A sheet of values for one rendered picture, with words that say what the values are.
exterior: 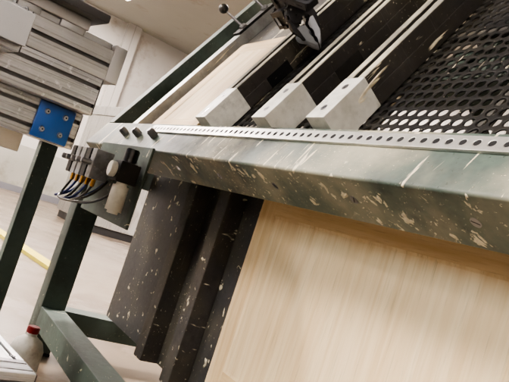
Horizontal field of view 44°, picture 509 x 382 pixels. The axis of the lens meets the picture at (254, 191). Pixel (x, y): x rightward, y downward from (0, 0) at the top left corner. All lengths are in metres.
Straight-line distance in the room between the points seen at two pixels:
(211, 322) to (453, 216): 1.02
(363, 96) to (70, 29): 0.68
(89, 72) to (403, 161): 0.84
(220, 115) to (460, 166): 0.93
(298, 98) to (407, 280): 0.49
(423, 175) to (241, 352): 0.83
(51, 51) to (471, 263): 0.99
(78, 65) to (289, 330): 0.77
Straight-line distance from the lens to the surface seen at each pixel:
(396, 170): 0.97
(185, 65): 2.60
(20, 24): 1.38
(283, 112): 1.43
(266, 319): 1.54
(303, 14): 1.79
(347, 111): 1.25
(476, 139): 0.93
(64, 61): 1.53
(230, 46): 2.42
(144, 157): 1.85
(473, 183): 0.86
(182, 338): 1.80
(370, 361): 1.25
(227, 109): 1.72
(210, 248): 1.77
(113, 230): 9.12
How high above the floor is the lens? 0.67
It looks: 4 degrees up
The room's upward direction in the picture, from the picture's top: 18 degrees clockwise
